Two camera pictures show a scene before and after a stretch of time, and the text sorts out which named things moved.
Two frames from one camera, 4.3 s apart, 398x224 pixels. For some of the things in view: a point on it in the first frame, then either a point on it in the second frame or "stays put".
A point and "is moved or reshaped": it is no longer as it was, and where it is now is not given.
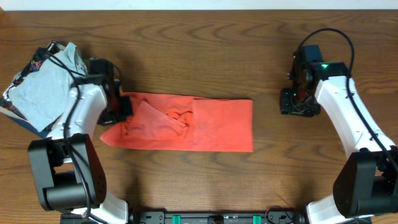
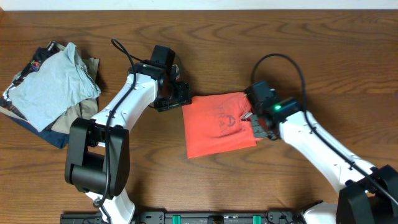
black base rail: (215, 217) stays put
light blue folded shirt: (41, 96) stays put
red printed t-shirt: (186, 123) is moved or reshaped
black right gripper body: (298, 103) to (258, 132)
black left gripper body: (120, 109) to (176, 95)
